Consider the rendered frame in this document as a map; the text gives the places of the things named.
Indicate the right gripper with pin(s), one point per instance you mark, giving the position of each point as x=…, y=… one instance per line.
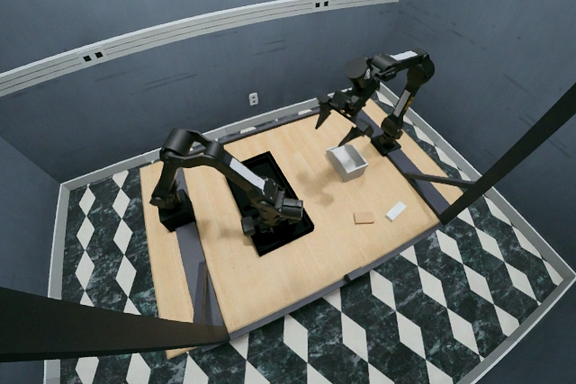
x=362, y=127

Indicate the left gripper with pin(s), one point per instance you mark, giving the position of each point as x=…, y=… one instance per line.
x=247, y=224

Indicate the white rectangular block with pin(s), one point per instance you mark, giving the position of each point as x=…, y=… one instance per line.
x=395, y=211

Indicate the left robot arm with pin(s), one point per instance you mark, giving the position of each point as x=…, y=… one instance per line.
x=266, y=194

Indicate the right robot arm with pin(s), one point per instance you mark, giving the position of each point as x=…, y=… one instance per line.
x=384, y=66

